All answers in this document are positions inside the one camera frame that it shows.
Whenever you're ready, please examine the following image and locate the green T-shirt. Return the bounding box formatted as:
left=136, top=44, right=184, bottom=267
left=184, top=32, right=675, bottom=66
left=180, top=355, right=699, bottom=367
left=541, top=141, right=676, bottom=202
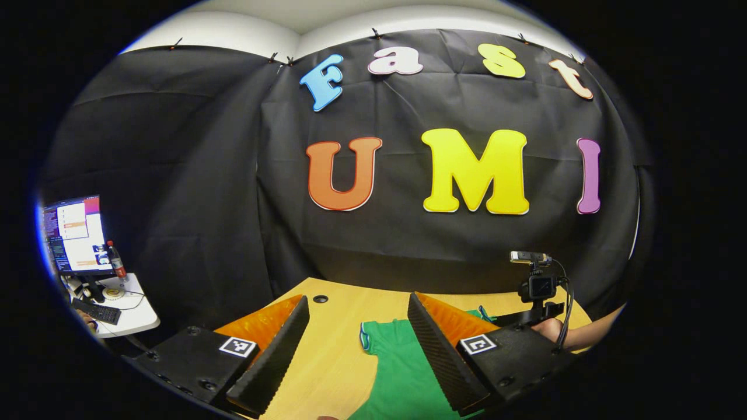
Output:
left=349, top=306, right=497, bottom=420

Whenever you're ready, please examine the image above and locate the black keyboard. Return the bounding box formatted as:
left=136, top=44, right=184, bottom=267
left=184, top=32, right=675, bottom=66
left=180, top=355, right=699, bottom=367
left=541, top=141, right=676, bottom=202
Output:
left=71, top=297, right=122, bottom=326

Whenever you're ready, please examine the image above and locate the computer monitor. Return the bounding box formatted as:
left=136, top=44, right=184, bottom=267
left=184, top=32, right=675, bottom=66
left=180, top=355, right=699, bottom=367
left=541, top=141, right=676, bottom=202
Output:
left=41, top=195, right=116, bottom=303

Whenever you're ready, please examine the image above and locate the white side table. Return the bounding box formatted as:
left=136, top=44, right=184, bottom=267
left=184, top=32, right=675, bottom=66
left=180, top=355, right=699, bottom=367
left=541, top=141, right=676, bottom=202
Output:
left=61, top=272, right=160, bottom=339

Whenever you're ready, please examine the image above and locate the red-capped drink bottle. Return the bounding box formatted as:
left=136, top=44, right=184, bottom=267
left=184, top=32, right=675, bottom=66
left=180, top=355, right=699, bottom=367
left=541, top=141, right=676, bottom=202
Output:
left=106, top=240, right=128, bottom=281

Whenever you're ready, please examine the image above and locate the black camera cable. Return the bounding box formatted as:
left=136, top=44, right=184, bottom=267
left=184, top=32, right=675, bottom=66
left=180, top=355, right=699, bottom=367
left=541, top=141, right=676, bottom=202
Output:
left=549, top=258, right=575, bottom=351

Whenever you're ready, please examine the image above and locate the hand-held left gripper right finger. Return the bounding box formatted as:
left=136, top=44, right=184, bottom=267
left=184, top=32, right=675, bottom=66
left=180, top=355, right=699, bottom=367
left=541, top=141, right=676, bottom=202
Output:
left=407, top=292, right=578, bottom=417

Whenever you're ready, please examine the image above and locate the black backdrop cloth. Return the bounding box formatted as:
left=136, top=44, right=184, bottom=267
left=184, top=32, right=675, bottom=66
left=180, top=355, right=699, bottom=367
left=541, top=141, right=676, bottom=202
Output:
left=35, top=29, right=657, bottom=351

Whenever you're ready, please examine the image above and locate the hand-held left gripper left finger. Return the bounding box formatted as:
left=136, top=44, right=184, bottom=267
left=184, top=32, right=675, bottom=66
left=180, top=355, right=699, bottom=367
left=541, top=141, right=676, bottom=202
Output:
left=125, top=295, right=311, bottom=416

